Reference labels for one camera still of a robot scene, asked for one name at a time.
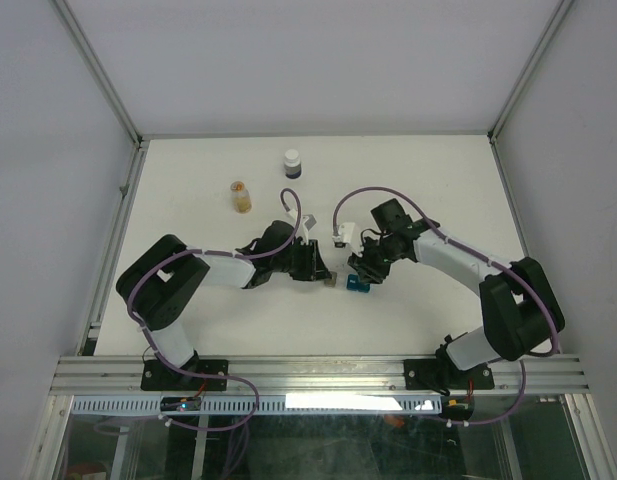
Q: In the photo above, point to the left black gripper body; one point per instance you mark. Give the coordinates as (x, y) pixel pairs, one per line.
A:
(302, 261)

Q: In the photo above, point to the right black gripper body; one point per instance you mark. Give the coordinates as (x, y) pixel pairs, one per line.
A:
(375, 259)

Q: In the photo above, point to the teal pill box compartments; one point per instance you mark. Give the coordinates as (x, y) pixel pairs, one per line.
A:
(354, 283)

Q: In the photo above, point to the tan pill box compartment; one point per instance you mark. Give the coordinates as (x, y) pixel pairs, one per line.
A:
(331, 281)

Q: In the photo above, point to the amber pill bottle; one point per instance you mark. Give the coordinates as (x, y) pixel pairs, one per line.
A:
(240, 197)

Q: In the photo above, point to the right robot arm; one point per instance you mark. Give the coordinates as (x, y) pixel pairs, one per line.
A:
(519, 309)

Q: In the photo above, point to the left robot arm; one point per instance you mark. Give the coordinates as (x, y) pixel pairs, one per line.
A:
(158, 286)

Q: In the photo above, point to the white cap dark bottle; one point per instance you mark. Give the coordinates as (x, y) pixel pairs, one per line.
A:
(292, 164)

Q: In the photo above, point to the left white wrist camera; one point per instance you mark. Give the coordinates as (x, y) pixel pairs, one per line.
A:
(307, 222)

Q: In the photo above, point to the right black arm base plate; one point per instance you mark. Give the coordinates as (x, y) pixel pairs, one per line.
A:
(442, 376)

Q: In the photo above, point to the grey slotted cable duct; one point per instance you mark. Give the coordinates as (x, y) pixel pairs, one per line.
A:
(285, 404)

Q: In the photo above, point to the right aluminium frame post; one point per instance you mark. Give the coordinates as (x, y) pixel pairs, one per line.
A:
(531, 65)

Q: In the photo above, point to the aluminium frame post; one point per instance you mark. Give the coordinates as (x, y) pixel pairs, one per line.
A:
(531, 65)
(84, 47)

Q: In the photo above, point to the aluminium front rail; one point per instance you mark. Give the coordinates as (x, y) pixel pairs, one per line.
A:
(240, 375)

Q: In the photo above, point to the left aluminium frame post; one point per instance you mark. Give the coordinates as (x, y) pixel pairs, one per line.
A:
(84, 47)

